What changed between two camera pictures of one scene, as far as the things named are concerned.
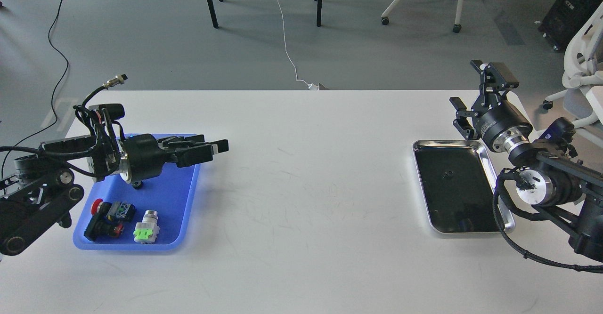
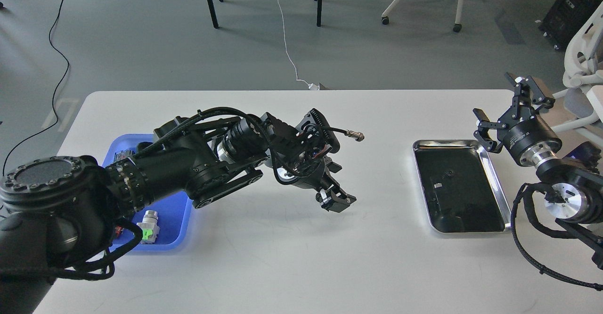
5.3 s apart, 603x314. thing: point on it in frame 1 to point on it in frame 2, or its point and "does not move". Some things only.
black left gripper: x=146 y=157 to x=310 y=172
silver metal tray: x=458 y=182 does not move
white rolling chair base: x=457 y=27 does not move
